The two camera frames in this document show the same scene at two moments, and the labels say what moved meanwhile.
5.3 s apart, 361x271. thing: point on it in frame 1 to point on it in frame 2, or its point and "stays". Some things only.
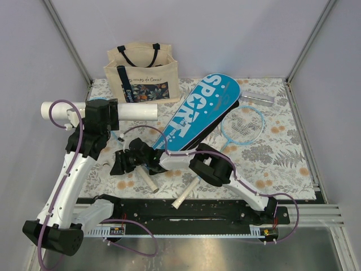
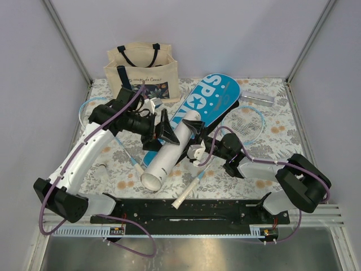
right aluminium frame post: x=328 y=7 stays
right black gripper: x=121 y=165 to x=197 y=126
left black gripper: x=114 y=113 to x=163 y=130
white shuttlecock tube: x=59 y=109 to x=153 y=178
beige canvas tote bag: x=142 y=73 stays
